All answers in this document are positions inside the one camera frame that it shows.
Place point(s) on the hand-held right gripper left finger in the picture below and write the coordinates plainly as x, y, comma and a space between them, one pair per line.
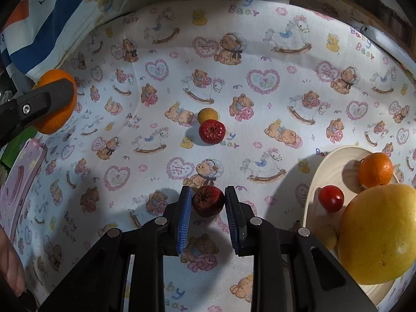
185, 221

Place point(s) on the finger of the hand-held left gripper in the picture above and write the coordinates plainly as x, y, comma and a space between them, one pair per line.
32, 104

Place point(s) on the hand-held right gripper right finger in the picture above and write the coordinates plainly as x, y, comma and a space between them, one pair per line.
232, 221

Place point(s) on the orange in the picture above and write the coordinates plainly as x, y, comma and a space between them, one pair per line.
375, 170
53, 123

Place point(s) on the red hawthorn fruit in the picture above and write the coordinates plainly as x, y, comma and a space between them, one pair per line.
212, 131
208, 201

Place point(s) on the red cherry tomato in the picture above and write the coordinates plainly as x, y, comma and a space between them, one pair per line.
331, 198

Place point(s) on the cream ceramic plate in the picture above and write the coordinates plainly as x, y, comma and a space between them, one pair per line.
344, 169

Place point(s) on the yellow apple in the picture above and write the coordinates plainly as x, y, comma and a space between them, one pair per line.
377, 234

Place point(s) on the person's left hand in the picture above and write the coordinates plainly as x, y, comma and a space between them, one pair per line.
11, 263

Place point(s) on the green packet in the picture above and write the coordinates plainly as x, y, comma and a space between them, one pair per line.
14, 151

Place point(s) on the pink box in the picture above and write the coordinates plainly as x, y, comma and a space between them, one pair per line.
19, 175

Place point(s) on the cream and blue canvas cloth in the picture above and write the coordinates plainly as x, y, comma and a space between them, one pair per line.
55, 22

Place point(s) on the small yellow fruit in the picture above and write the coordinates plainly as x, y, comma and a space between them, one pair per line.
208, 113

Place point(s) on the bear printed cloth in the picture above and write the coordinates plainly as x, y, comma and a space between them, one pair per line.
260, 110

